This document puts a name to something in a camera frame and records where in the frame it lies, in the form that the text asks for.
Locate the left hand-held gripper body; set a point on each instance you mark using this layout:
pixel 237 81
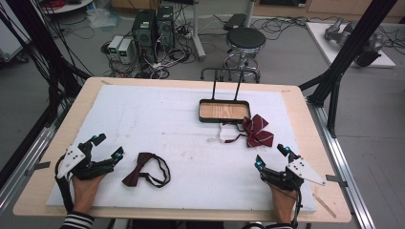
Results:
pixel 74 157

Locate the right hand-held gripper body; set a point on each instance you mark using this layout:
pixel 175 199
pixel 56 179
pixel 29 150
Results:
pixel 302 170

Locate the plain dark red bow tie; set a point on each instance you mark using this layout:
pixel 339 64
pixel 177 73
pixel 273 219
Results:
pixel 135 171

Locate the striped dark red bow tie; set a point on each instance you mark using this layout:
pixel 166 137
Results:
pixel 256 132

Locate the black rack with wooden tray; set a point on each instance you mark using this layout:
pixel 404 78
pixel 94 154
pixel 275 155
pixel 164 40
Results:
pixel 208 120

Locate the person's left hand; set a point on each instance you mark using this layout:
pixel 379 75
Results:
pixel 84 191

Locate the person's right hand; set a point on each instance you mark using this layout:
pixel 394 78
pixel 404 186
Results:
pixel 284 200

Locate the thin wooden stick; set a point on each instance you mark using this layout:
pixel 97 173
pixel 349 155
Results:
pixel 324 206

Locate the white foam mat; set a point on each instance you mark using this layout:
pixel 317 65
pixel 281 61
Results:
pixel 159 111

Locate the grey power supply unit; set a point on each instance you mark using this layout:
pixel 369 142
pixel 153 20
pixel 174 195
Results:
pixel 114 47
pixel 125 52

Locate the large black computer tower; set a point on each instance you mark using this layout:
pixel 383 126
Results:
pixel 144 35

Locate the computer towers on floor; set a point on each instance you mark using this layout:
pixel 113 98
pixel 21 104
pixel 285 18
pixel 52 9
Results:
pixel 178 55

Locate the white floor board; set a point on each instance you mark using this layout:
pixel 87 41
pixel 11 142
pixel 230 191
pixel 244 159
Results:
pixel 321 38

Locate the black round stool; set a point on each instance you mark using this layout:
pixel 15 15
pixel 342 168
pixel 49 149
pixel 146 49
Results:
pixel 245 37

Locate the clear plastic bag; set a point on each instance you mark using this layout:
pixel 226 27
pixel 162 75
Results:
pixel 103 19

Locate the slim black computer tower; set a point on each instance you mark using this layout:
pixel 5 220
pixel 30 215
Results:
pixel 165 28

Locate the white cabinet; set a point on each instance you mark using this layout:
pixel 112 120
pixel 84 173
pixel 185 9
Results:
pixel 9 41

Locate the round white table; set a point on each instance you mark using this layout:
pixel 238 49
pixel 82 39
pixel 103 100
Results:
pixel 67 6

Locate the black flat case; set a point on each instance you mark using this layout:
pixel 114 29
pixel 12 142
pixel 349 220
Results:
pixel 235 21

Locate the grey desk leg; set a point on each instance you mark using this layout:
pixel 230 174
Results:
pixel 198 31

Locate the grey metal bracket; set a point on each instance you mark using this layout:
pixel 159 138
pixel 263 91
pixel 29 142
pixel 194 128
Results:
pixel 38 167
pixel 336 180

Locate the aluminium rail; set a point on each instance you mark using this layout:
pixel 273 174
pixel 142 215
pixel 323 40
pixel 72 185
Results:
pixel 356 203
pixel 16 187

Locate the black frame strut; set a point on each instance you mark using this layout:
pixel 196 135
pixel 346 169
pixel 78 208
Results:
pixel 47 47
pixel 353 47

